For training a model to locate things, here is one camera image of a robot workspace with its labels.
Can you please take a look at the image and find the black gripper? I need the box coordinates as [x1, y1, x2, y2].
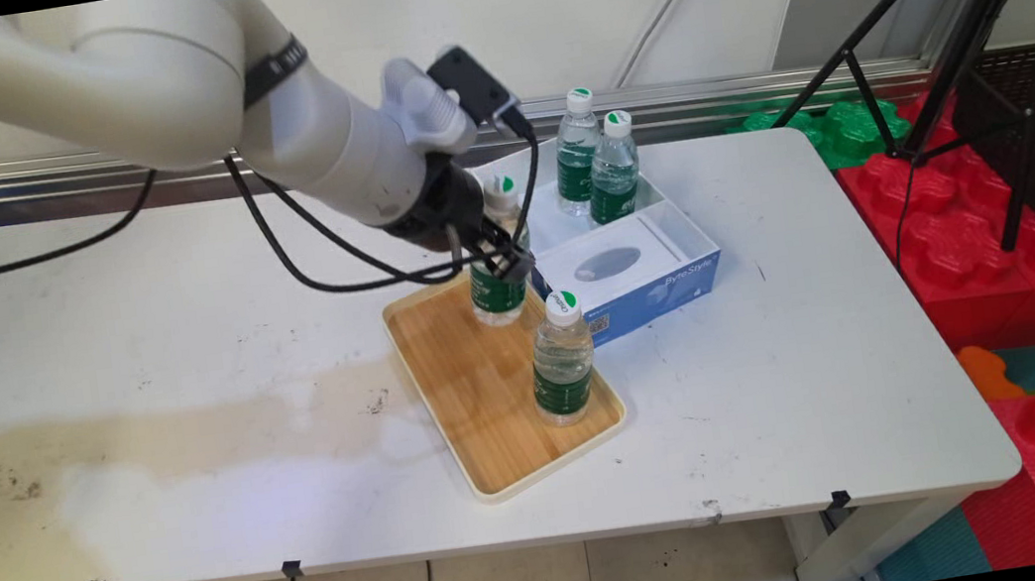
[375, 142, 540, 301]

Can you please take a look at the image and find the green label water bottle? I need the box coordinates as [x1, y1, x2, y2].
[577, 108, 648, 228]
[455, 170, 543, 330]
[544, 86, 612, 220]
[520, 288, 605, 429]

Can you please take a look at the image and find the blue and white cardboard box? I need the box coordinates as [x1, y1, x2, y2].
[471, 117, 733, 363]

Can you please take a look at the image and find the bamboo tray with cream rim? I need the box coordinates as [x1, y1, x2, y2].
[378, 254, 636, 516]

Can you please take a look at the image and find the large red foam block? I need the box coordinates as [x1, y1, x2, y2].
[828, 77, 1035, 368]

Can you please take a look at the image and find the white table leg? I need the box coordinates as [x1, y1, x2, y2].
[787, 491, 981, 581]

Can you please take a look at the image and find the orange foam piece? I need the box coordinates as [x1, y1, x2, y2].
[953, 339, 1029, 407]

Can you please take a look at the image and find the teal foam mat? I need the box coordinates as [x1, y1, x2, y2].
[867, 502, 993, 581]

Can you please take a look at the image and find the black tripod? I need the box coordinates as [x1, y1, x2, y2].
[754, 0, 1035, 282]

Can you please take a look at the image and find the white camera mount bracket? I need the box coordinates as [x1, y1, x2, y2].
[375, 49, 481, 165]

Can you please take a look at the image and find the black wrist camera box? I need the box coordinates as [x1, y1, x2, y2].
[423, 37, 538, 153]

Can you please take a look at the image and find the black camera cable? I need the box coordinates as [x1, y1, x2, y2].
[223, 113, 556, 309]

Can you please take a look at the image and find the aluminium wall rail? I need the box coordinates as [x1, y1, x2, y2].
[0, 40, 939, 230]

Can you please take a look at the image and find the black strap on arm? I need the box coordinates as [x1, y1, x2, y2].
[234, 34, 316, 111]

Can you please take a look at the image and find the black arm base cable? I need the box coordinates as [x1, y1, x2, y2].
[0, 67, 170, 280]

